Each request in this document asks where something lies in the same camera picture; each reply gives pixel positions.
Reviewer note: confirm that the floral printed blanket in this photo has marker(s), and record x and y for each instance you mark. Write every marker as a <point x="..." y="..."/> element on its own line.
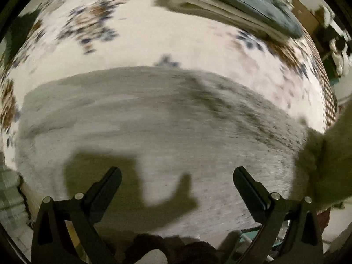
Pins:
<point x="198" y="52"/>

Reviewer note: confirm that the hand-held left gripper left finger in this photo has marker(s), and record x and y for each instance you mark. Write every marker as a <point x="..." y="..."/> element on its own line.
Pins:
<point x="111" y="181"/>

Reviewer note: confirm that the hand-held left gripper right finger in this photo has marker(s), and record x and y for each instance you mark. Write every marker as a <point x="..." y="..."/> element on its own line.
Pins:
<point x="244" y="183"/>

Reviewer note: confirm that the grey towel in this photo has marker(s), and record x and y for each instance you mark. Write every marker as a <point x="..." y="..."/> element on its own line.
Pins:
<point x="154" y="121"/>

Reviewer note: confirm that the brown cardboard box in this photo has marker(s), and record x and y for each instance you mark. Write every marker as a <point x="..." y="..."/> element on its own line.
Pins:
<point x="305" y="13"/>

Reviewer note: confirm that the dark green cloth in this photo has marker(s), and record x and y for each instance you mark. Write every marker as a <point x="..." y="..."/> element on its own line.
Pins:
<point x="19" y="33"/>

